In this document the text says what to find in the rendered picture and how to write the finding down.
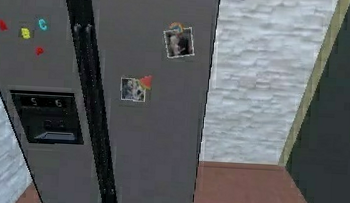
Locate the grey two-door fridge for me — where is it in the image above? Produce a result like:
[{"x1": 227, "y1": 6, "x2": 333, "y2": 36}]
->
[{"x1": 0, "y1": 0, "x2": 221, "y2": 203}]

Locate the photo with red triangle magnet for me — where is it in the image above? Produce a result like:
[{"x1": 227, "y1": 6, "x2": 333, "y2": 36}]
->
[{"x1": 119, "y1": 73, "x2": 153, "y2": 103}]

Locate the cyan letter magnet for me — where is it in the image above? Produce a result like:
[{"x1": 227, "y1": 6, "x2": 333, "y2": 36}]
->
[{"x1": 37, "y1": 17, "x2": 49, "y2": 32}]

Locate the dark green cabinet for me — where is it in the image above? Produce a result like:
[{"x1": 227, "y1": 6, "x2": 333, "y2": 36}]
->
[{"x1": 276, "y1": 0, "x2": 350, "y2": 203}]

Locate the yellow letter magnet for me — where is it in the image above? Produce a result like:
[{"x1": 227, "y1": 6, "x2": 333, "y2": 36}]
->
[{"x1": 20, "y1": 27, "x2": 32, "y2": 41}]

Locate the photo with orange ring magnet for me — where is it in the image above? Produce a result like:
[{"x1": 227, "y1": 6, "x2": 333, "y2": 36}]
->
[{"x1": 161, "y1": 21, "x2": 197, "y2": 60}]

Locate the black fridge door handle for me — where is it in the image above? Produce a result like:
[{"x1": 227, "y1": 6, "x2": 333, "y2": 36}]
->
[
  {"x1": 66, "y1": 23, "x2": 103, "y2": 146},
  {"x1": 78, "y1": 23, "x2": 112, "y2": 147}
]

